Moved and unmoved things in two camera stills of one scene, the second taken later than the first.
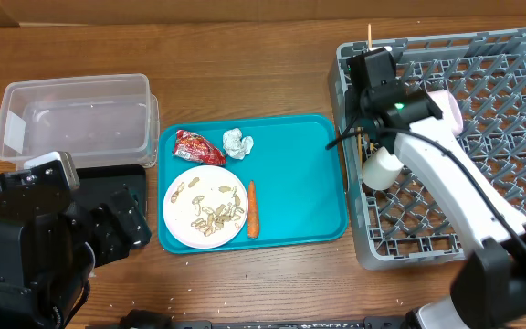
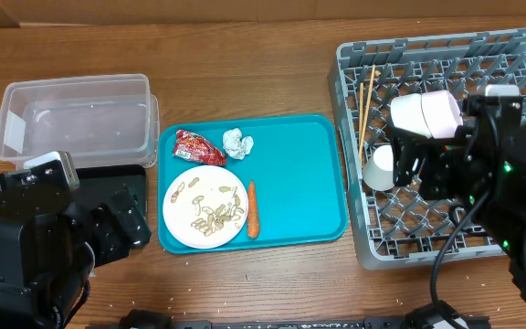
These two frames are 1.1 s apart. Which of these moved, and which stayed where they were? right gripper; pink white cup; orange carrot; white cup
Moved: right gripper
Stayed: white cup; orange carrot; pink white cup
